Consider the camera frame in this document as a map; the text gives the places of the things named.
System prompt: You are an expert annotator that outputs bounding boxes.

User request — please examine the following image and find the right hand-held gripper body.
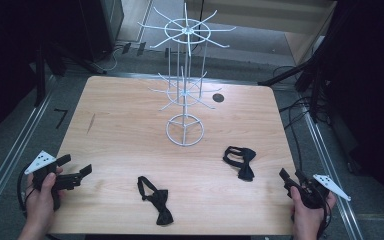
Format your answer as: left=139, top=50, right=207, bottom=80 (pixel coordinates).
left=288, top=173, right=352, bottom=210

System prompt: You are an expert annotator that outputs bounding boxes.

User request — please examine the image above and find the dark curtain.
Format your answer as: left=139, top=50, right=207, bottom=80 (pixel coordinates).
left=326, top=0, right=384, bottom=214
left=0, top=0, right=81, bottom=148

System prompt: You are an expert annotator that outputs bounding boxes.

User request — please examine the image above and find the black bow tie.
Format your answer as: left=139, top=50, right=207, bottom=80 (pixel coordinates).
left=137, top=175, right=175, bottom=226
left=222, top=145, right=258, bottom=183

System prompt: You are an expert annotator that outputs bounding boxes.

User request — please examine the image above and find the person's left hand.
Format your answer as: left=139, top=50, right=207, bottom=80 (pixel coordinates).
left=25, top=166, right=65, bottom=231

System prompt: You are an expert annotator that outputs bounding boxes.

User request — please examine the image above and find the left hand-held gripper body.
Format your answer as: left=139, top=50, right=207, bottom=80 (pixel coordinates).
left=24, top=150, right=83, bottom=211

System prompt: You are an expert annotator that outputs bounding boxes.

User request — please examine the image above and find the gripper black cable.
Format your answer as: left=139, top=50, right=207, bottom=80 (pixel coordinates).
left=316, top=196, right=335, bottom=240
left=15, top=164, right=37, bottom=214

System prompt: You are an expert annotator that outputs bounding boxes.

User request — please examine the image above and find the white wire display rack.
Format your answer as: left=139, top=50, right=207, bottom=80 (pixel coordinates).
left=137, top=2, right=237, bottom=148

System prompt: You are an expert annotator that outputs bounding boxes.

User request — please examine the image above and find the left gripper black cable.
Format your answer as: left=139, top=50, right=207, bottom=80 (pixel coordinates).
left=15, top=164, right=37, bottom=214

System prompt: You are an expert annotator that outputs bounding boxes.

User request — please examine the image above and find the person's right hand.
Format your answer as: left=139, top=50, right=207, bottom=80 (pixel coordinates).
left=289, top=191, right=337, bottom=235

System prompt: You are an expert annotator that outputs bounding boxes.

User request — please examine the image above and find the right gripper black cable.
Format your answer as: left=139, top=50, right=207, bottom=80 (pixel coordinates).
left=316, top=196, right=335, bottom=240

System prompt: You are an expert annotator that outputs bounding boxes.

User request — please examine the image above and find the black metal stand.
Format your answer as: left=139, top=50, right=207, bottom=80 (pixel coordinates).
left=258, top=49, right=338, bottom=124
left=34, top=41, right=108, bottom=108

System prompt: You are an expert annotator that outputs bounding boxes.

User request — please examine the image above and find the white cable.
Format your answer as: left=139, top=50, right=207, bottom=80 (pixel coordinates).
left=101, top=45, right=123, bottom=72

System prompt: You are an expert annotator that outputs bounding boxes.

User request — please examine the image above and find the black cabinet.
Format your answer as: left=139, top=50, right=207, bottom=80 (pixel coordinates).
left=78, top=0, right=125, bottom=63

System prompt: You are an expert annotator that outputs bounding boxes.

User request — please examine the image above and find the metal floor rail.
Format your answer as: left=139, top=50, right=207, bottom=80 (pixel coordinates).
left=301, top=109, right=364, bottom=240
left=0, top=74, right=58, bottom=221

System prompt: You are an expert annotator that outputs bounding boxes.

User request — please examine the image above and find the black floor cable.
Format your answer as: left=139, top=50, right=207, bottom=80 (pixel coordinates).
left=279, top=96, right=314, bottom=171

